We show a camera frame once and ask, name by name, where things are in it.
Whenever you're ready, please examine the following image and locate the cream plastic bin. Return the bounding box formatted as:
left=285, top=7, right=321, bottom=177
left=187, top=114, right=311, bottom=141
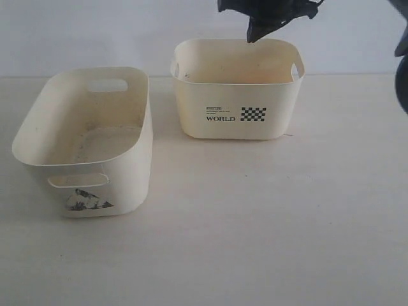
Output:
left=12, top=67, right=153, bottom=218

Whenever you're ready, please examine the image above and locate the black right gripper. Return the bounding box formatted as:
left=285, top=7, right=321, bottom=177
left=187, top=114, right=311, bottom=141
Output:
left=217, top=0, right=322, bottom=43

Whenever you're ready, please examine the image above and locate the cream bin with WORLD label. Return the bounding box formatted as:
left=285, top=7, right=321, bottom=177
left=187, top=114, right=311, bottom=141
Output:
left=171, top=38, right=305, bottom=140

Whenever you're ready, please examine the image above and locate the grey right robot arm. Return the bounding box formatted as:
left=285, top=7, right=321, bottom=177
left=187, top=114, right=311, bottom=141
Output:
left=217, top=0, right=407, bottom=112

